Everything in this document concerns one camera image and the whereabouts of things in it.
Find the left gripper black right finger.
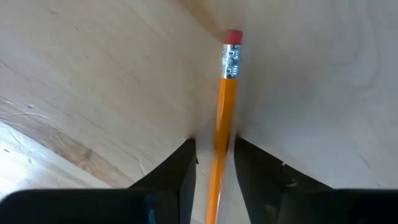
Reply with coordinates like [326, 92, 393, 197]
[233, 136, 398, 224]

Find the yellow wooden pencil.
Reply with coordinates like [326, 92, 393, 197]
[203, 29, 244, 224]

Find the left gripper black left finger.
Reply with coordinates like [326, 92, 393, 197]
[0, 138, 199, 224]

